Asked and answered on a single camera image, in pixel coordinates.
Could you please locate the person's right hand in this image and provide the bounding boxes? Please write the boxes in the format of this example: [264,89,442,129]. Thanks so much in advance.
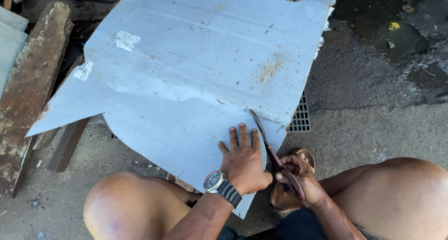
[275,155,329,210]

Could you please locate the person's left hand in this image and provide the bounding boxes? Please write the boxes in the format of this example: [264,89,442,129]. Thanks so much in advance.
[218,123,273,196]

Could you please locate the red-handled tin snips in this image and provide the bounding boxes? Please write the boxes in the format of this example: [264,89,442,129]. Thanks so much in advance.
[249,109,306,202]

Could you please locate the grey sheet metal panel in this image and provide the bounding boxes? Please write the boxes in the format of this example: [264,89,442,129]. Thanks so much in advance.
[25,0,342,219]

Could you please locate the brown sandal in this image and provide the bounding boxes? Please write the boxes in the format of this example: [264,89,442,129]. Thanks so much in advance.
[269,148,316,214]

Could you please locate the black wristwatch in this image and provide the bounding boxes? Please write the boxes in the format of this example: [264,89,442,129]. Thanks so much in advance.
[203,170,243,209]

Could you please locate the dark blue shorts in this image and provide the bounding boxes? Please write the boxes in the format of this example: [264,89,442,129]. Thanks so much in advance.
[216,207,380,240]

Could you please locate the metal drain grate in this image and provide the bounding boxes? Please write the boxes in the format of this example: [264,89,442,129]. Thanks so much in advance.
[287,91,311,133]

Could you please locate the person's right leg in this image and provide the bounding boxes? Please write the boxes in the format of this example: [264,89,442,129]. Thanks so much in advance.
[317,157,448,240]

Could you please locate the person's leg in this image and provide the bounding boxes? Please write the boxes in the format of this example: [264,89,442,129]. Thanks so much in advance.
[83,171,203,240]
[317,157,448,240]

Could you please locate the person's left leg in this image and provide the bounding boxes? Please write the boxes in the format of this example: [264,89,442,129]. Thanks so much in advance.
[83,171,203,240]

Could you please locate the dark steel bar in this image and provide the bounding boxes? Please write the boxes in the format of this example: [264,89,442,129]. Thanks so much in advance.
[47,117,90,173]

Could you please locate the rusty steel beam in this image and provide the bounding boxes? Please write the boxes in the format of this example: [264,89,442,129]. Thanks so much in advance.
[0,1,75,198]

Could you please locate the grey corrugated sheet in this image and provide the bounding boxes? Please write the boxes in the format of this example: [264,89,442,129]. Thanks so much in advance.
[0,6,29,100]

